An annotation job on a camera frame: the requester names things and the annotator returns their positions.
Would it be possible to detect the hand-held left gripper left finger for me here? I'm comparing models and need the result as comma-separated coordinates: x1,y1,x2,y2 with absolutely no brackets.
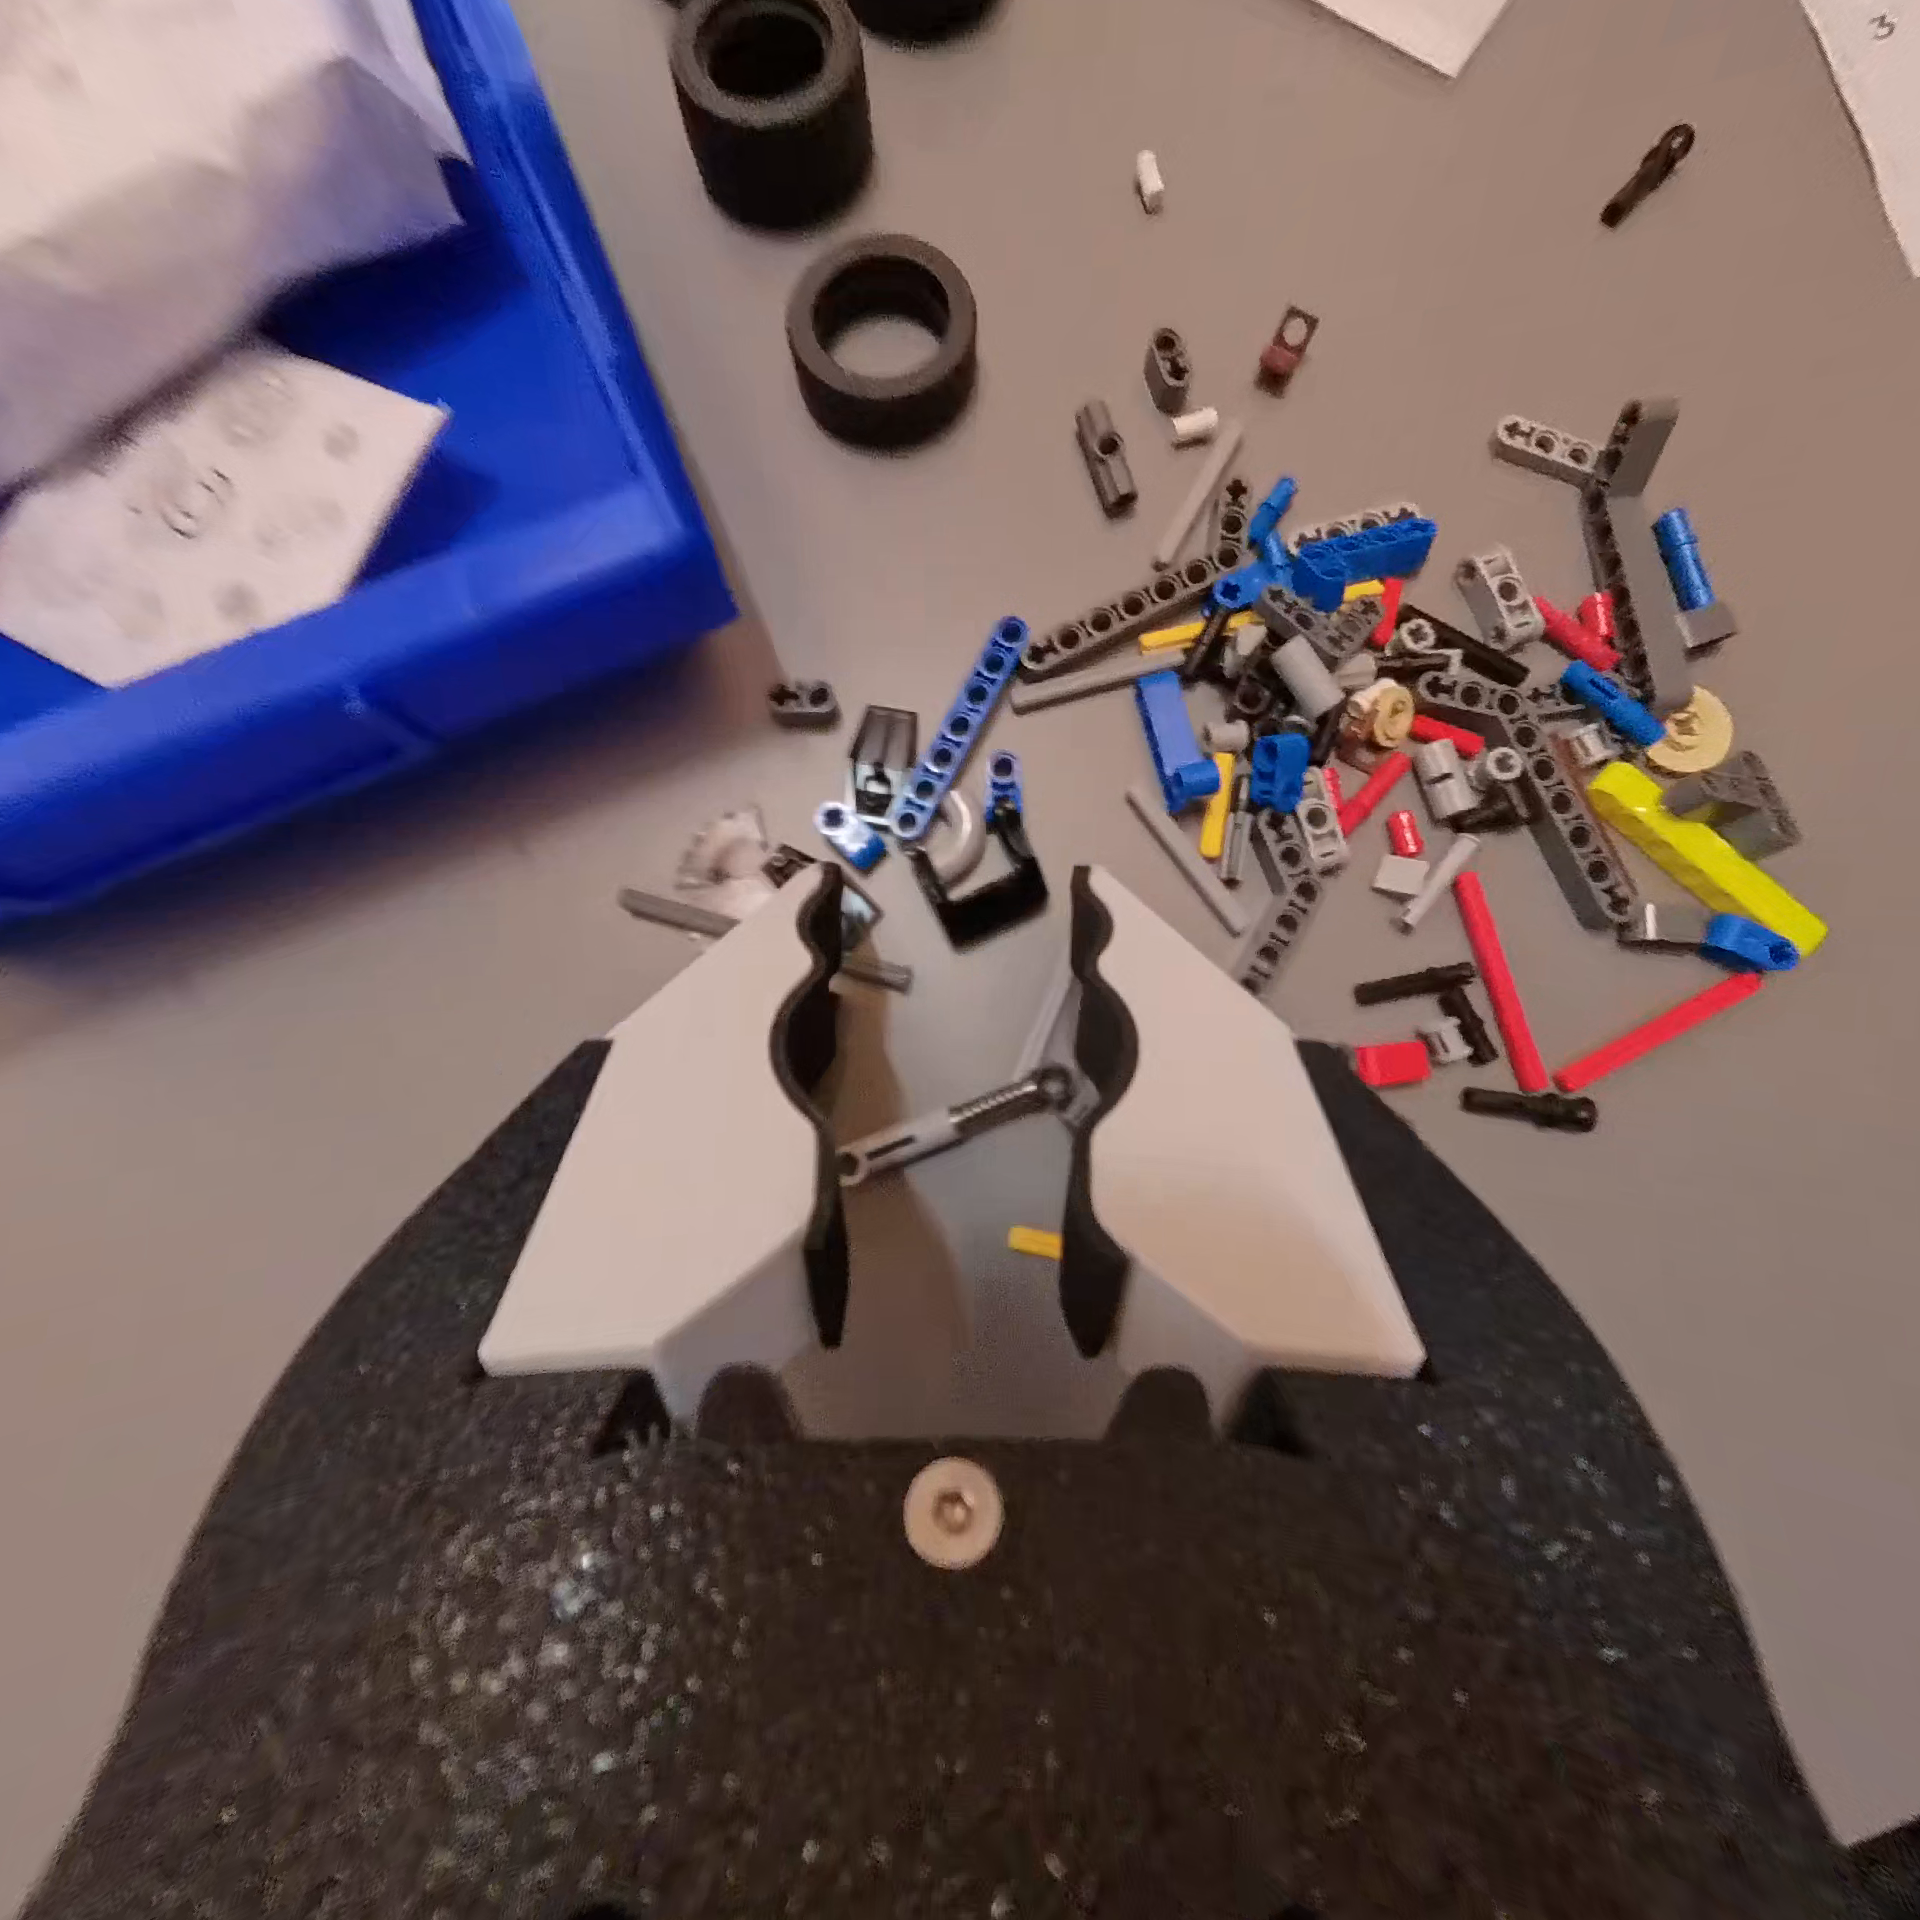
478,862,854,1422

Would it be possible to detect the long dark grey lego connector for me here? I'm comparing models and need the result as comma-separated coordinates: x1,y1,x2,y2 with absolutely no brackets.
1075,400,1138,520

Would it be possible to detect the plain white paper bag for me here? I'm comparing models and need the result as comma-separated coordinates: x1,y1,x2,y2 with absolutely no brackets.
0,0,471,486

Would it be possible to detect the black lego link rod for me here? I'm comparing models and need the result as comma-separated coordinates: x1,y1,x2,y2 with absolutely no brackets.
1598,123,1695,231

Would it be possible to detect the blue plastic bin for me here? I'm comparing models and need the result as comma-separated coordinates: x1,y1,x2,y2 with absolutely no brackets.
0,0,740,921

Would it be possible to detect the pile of mixed lego pieces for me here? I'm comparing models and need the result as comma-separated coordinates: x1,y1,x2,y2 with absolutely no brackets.
1009,398,1834,1135

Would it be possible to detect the black u-shaped lego bracket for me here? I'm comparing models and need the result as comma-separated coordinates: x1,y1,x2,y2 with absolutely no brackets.
910,810,1051,951

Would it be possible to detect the light grey toothed lego piece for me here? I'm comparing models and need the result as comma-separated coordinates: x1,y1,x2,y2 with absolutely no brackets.
679,810,774,890

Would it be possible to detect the grey lego axle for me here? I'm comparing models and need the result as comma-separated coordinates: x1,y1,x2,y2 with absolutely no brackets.
620,887,782,942

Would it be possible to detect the grey axle pin part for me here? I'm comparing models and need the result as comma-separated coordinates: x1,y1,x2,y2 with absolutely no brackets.
835,1065,1076,1192

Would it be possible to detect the black angled lego panel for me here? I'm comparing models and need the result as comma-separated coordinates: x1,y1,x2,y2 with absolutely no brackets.
847,704,921,808

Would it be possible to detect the printed white paper bag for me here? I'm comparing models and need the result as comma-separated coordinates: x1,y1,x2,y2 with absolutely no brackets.
0,347,453,694

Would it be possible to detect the white paper sheet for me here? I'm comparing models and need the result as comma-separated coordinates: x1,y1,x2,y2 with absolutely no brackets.
1798,0,1920,279
1311,0,1518,79

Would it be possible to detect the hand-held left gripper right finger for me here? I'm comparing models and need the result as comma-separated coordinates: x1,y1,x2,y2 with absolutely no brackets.
1031,864,1426,1426

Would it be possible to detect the blue lego beam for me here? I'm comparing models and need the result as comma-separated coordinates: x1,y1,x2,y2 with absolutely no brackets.
884,615,1031,838

